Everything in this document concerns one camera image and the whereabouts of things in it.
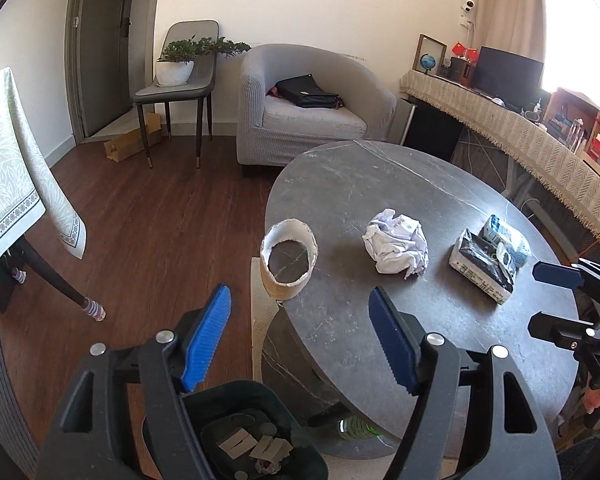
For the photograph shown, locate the black monitor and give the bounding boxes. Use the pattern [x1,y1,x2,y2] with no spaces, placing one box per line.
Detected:
[472,46,545,106]

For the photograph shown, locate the small printed box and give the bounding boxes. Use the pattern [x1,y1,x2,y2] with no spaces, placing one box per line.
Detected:
[448,227,518,306]

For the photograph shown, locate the dark green trash bin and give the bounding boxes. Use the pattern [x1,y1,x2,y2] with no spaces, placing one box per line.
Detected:
[142,380,329,480]

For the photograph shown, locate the dark ribbed floor mat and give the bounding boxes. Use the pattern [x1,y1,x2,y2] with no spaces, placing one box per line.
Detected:
[0,332,41,478]

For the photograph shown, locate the brown cardboard box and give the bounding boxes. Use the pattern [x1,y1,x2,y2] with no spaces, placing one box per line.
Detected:
[103,112,163,163]

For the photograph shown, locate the white desk frame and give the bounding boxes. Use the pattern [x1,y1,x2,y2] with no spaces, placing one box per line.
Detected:
[500,150,536,206]

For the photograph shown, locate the cardboard ring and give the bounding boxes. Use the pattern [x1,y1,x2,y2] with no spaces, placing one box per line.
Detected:
[259,217,318,302]

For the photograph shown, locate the green plastic bottle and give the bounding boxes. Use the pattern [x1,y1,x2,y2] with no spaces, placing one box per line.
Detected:
[336,414,383,442]

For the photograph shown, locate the grey door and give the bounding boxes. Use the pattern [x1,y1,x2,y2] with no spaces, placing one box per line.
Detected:
[70,0,156,138]

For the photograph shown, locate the brown speaker box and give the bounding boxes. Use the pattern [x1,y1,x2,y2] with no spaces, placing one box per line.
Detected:
[449,56,476,83]

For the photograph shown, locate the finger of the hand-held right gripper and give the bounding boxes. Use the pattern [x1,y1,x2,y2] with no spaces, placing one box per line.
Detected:
[527,311,600,348]
[532,257,600,292]

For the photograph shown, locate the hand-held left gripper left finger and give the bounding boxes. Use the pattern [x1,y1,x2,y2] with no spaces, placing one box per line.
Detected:
[36,284,232,480]

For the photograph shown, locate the grey dining chair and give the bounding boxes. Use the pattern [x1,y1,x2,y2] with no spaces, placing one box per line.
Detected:
[133,20,219,170]

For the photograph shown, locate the black cabinet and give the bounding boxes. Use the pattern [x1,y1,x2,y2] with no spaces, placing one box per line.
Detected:
[402,97,468,163]

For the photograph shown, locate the wooden picture frame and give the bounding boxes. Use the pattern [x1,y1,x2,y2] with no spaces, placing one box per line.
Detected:
[412,34,447,77]

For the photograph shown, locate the black bag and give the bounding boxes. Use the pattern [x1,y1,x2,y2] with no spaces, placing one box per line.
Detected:
[275,74,343,110]

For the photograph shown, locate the grey armchair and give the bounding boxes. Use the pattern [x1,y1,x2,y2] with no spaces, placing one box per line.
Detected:
[236,43,397,177]

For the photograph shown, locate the dark table leg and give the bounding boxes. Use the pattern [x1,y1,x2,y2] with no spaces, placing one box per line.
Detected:
[10,235,107,322]

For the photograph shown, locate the white paper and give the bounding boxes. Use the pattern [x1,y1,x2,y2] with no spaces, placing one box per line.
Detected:
[362,207,429,279]

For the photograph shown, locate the potted plant in white pot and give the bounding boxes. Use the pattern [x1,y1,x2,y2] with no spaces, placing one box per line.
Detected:
[155,36,252,87]

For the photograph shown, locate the round grey marble table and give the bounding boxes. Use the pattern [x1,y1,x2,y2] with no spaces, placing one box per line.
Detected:
[260,140,583,461]

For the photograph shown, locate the black storage box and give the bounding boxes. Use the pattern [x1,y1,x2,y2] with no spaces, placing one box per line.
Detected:
[0,257,26,313]

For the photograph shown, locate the side desk with fringed cloth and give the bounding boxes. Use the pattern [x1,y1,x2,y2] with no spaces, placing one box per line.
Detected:
[399,69,600,261]

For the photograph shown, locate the table with patterned cloth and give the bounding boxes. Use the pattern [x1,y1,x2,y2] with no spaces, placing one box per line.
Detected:
[0,67,87,301]

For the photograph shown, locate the light blue plastic package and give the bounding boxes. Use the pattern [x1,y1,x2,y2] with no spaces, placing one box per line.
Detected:
[481,213,531,273]

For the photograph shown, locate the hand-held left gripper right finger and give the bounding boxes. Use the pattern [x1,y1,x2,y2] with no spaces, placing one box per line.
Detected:
[368,286,563,480]

